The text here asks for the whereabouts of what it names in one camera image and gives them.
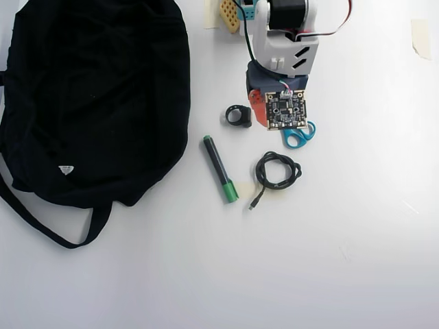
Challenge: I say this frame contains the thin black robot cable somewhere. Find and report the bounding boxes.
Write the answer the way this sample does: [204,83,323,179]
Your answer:
[236,0,283,83]

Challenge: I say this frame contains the blue handled scissors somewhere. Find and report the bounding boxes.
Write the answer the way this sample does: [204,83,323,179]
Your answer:
[282,120,317,149]

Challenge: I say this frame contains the torn beige masking tape piece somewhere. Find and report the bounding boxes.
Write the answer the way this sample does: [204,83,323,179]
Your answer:
[410,19,432,61]

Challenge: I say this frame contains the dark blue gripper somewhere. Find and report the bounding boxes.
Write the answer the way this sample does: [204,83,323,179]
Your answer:
[245,60,310,126]

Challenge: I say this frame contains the red white servo wire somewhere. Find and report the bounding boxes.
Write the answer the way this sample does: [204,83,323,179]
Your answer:
[294,0,353,39]

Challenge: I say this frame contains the long beige masking tape strip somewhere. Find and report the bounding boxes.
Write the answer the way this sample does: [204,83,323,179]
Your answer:
[236,181,287,200]

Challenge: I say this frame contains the camera circuit board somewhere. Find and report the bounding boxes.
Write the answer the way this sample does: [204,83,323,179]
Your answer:
[265,89,307,132]

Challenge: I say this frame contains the green black marker pen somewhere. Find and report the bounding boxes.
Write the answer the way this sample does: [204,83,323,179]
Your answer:
[202,134,240,204]

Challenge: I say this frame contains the yellow perforated block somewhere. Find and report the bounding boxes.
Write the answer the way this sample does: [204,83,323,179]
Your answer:
[219,0,241,35]

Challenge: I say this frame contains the narrow beige masking tape piece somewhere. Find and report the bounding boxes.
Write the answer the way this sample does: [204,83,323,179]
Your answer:
[205,0,222,29]

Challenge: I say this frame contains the black fabric bag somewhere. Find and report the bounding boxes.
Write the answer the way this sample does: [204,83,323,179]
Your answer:
[0,0,192,250]

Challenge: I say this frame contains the black usb cable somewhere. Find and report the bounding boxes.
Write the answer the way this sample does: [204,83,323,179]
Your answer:
[248,150,303,211]

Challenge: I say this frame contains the black ring clip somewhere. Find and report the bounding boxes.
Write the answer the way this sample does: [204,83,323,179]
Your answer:
[224,104,254,129]

